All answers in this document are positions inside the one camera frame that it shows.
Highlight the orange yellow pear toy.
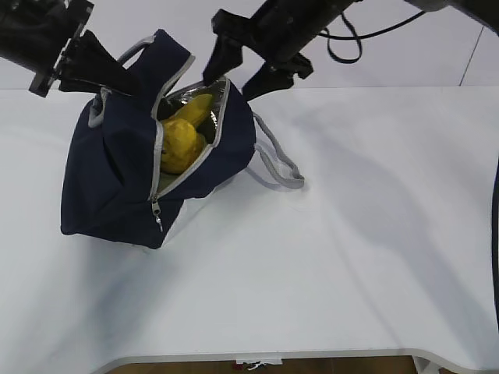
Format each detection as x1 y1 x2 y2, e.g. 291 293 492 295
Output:
161 118 207 175

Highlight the navy blue lunch bag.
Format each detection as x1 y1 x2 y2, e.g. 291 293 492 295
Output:
60 30 305 249

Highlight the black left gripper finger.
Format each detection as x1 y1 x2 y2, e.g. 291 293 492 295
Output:
68 30 141 96
58 73 133 96

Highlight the green lid glass container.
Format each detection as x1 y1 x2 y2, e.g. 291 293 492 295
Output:
157 171 180 193

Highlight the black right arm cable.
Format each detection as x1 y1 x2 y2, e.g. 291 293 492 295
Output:
319 7 437 62

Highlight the white tape under table edge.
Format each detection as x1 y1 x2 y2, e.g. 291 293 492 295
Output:
233 354 283 371

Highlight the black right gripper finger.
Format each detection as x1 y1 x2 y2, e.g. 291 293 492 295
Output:
203 37 243 83
242 62 294 100

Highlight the yellow banana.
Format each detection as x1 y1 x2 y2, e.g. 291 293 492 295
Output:
169 93 214 129

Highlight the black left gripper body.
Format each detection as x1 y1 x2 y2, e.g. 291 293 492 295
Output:
1 1 94 97

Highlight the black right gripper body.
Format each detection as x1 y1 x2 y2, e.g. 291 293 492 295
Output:
211 0 314 80

